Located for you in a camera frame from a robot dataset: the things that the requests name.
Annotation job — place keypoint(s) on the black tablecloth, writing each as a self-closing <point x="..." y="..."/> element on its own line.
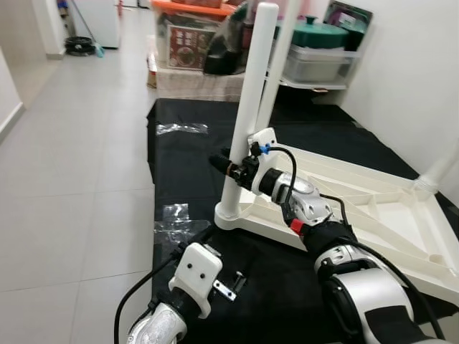
<point x="186" y="172"/>

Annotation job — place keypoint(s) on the clear tape strip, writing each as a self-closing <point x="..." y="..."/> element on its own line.
<point x="181" y="129"/>

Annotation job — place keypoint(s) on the clear tape cross patch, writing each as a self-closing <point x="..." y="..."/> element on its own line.
<point x="179" y="226"/>

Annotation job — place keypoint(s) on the beige woven bench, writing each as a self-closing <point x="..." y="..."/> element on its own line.
<point x="193" y="84"/>

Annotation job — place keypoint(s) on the black plastic bag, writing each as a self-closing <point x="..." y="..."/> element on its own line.
<point x="226" y="46"/>

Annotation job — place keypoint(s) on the red printed food carton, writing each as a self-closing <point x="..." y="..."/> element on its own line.
<point x="190" y="46"/>

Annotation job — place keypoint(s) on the clear plastic container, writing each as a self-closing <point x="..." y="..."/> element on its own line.
<point x="319" y="64"/>

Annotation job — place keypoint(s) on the white plastic table top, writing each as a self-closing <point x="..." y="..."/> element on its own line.
<point x="387" y="215"/>

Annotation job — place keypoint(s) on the green pot lid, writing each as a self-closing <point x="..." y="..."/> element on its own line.
<point x="319" y="34"/>

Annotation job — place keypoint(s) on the black robot vacuum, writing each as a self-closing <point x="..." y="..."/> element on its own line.
<point x="79" y="46"/>

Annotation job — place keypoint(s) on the dark printed box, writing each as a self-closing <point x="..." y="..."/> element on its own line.
<point x="351" y="16"/>

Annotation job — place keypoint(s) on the thin mop pole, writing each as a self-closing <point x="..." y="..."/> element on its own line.
<point x="90" y="29"/>

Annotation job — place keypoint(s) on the white appliance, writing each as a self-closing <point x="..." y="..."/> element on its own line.
<point x="97" y="20"/>

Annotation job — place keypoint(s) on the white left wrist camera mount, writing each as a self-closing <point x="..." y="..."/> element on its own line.
<point x="197" y="276"/>

